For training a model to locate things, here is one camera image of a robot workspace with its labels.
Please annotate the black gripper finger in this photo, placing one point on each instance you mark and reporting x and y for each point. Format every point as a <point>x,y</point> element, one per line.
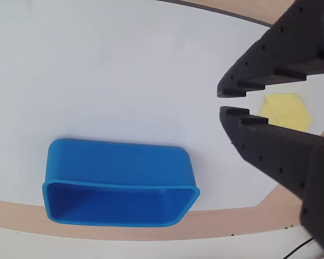
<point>286,153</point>
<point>286,48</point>

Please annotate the yellow cube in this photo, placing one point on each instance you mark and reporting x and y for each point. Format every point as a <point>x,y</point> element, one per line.
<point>286,108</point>

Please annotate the blue rectangular bin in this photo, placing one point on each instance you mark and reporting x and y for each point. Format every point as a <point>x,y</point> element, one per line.
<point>118,167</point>

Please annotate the white table mat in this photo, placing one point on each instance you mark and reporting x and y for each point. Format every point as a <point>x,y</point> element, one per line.
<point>124,81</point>

